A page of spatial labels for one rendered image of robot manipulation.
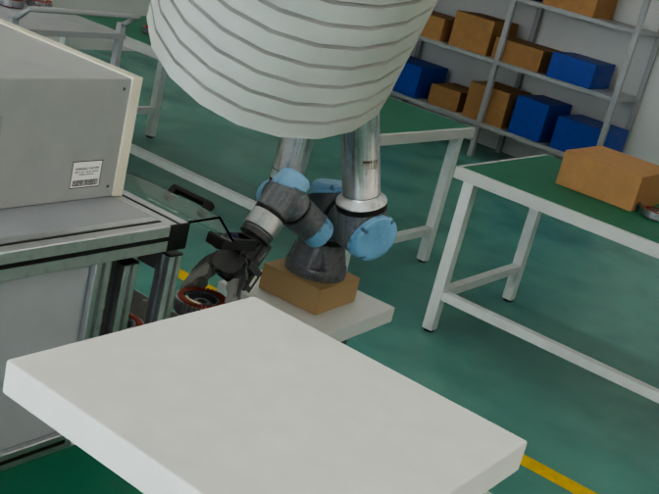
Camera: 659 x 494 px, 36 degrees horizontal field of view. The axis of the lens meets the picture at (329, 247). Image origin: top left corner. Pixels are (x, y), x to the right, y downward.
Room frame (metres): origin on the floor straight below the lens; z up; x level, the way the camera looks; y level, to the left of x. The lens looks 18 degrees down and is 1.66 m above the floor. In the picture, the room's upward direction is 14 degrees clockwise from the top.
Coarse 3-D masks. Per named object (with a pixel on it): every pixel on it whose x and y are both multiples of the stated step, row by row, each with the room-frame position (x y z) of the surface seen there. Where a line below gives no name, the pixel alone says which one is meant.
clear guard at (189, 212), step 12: (132, 180) 1.89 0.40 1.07; (144, 180) 1.91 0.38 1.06; (132, 192) 1.82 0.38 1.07; (144, 192) 1.84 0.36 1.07; (156, 192) 1.86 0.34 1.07; (168, 192) 1.88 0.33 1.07; (156, 204) 1.79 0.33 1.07; (168, 204) 1.81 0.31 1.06; (180, 204) 1.82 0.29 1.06; (192, 204) 1.84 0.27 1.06; (180, 216) 1.76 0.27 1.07; (192, 216) 1.77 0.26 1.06; (204, 216) 1.79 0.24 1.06; (216, 216) 1.81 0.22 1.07; (216, 228) 1.86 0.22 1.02
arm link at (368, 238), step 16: (368, 128) 2.16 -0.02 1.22; (352, 144) 2.16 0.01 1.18; (368, 144) 2.16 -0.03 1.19; (352, 160) 2.17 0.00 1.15; (368, 160) 2.17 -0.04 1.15; (352, 176) 2.17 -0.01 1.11; (368, 176) 2.18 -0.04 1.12; (352, 192) 2.18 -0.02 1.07; (368, 192) 2.18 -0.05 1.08; (336, 208) 2.21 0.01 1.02; (352, 208) 2.18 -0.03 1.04; (368, 208) 2.18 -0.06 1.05; (384, 208) 2.21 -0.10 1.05; (336, 224) 2.22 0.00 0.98; (352, 224) 2.18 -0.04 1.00; (368, 224) 2.16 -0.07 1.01; (384, 224) 2.19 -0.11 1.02; (336, 240) 2.23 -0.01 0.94; (352, 240) 2.17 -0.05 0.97; (368, 240) 2.17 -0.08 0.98; (384, 240) 2.20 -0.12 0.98; (368, 256) 2.18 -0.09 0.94
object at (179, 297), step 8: (184, 288) 1.96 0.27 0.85; (192, 288) 1.97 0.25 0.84; (200, 288) 1.98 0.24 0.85; (208, 288) 1.99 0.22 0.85; (176, 296) 1.92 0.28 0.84; (184, 296) 1.93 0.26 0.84; (192, 296) 1.96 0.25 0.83; (200, 296) 1.97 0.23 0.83; (208, 296) 1.97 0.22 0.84; (216, 296) 1.97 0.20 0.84; (224, 296) 1.97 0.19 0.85; (176, 304) 1.91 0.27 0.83; (184, 304) 1.89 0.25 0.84; (192, 304) 1.89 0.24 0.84; (200, 304) 1.91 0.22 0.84; (208, 304) 1.94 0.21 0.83; (216, 304) 1.93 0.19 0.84; (176, 312) 1.91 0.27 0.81; (184, 312) 1.89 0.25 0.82; (192, 312) 1.89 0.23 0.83
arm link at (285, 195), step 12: (288, 168) 2.12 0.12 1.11; (276, 180) 2.09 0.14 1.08; (288, 180) 2.09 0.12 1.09; (300, 180) 2.10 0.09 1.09; (264, 192) 2.09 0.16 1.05; (276, 192) 2.07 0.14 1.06; (288, 192) 2.08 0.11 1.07; (300, 192) 2.09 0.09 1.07; (264, 204) 2.06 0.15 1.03; (276, 204) 2.06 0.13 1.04; (288, 204) 2.07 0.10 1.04; (300, 204) 2.09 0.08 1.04; (276, 216) 2.08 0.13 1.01; (288, 216) 2.08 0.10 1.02; (300, 216) 2.10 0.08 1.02
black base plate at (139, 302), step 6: (132, 294) 2.04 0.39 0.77; (138, 294) 2.05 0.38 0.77; (132, 300) 2.01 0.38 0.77; (138, 300) 2.02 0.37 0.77; (144, 300) 2.02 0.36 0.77; (132, 306) 1.98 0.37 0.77; (138, 306) 1.99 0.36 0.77; (144, 306) 1.99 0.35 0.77; (132, 312) 1.95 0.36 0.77; (138, 312) 1.96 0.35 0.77; (144, 312) 1.96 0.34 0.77; (174, 312) 2.00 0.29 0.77; (144, 318) 1.94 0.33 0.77
